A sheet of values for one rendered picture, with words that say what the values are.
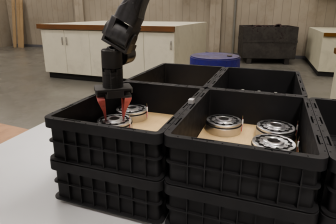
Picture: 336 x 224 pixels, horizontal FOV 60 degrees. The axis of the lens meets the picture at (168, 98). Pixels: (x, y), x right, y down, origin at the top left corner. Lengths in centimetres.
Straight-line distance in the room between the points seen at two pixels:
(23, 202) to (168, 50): 377
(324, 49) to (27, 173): 564
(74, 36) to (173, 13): 401
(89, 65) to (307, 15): 550
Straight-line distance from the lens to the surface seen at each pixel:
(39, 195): 88
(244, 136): 85
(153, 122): 92
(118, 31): 77
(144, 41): 456
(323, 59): 613
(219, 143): 56
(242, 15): 822
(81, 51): 519
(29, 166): 103
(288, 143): 76
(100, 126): 64
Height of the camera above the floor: 116
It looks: 17 degrees down
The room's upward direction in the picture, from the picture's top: straight up
